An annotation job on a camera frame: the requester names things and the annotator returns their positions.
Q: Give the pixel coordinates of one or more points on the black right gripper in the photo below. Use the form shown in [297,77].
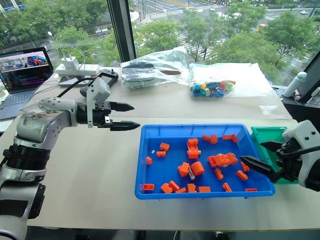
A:
[290,166]

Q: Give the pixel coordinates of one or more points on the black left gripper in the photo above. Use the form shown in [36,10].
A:
[101,117]

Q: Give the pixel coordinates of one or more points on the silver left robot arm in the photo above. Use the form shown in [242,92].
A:
[32,130]

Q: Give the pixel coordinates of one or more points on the green plastic tray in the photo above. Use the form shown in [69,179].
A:
[265,136]

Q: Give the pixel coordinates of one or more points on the bag of colourful bricks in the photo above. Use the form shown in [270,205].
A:
[212,87]

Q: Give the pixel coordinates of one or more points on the orange building block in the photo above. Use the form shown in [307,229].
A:
[165,188]
[230,137]
[149,160]
[164,146]
[241,175]
[204,189]
[245,167]
[174,185]
[210,138]
[181,190]
[218,174]
[191,188]
[251,190]
[148,187]
[227,187]
[161,153]

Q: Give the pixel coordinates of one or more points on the black handheld game controller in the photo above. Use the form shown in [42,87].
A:
[108,75]

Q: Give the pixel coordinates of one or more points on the dark round object in bag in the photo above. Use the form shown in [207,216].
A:
[138,75]

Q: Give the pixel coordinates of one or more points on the small black round object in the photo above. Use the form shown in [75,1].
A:
[83,91]

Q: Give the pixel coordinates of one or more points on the blue plastic tray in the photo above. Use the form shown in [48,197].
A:
[175,130]

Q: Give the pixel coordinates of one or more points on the black side cabinet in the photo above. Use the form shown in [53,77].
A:
[300,110]

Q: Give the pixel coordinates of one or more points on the white power strip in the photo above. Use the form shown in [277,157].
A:
[82,69]

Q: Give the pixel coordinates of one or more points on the brown flat item in bag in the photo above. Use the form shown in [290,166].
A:
[171,72]

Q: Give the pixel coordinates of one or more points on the rounded orange block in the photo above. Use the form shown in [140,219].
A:
[197,168]

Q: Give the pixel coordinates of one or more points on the clear plastic bag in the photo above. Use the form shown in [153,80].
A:
[170,62]

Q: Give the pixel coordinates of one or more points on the white plug charger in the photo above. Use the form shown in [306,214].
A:
[69,62]

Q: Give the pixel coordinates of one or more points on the white bottle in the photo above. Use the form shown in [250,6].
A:
[295,85]

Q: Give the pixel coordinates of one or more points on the orange house-shaped block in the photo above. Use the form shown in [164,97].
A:
[183,169]

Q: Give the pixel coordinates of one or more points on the open grey laptop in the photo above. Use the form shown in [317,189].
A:
[22,75]

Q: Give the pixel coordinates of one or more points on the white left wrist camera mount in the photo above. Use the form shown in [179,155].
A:
[98,90]

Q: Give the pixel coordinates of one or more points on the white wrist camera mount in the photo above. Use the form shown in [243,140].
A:
[308,140]
[98,90]

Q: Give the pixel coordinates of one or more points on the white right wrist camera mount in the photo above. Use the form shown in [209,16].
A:
[308,140]

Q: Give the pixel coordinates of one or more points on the black window frame post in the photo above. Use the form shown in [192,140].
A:
[122,30]

